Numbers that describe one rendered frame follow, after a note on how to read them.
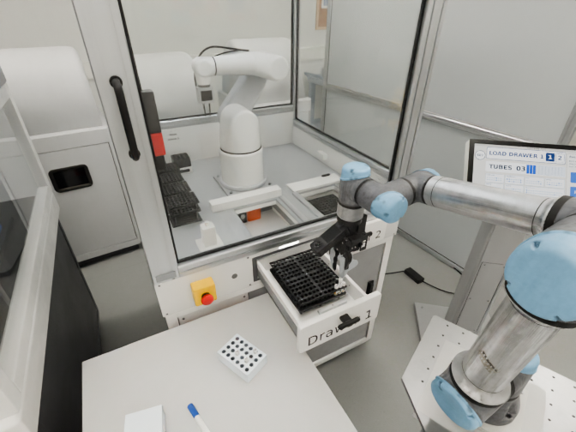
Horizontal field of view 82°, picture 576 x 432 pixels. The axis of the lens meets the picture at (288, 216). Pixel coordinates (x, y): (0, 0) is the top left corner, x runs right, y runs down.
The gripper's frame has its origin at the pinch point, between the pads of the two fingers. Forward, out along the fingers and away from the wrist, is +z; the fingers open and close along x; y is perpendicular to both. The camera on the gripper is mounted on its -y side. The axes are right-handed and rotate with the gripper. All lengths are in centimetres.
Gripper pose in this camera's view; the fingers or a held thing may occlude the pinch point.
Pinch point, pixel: (336, 271)
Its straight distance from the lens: 106.1
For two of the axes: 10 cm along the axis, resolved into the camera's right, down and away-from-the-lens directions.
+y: 8.8, -2.4, 4.1
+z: -0.2, 8.5, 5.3
